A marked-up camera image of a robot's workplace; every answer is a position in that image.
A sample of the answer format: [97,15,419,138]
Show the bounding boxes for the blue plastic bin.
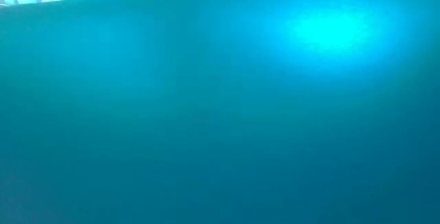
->
[0,0,440,224]

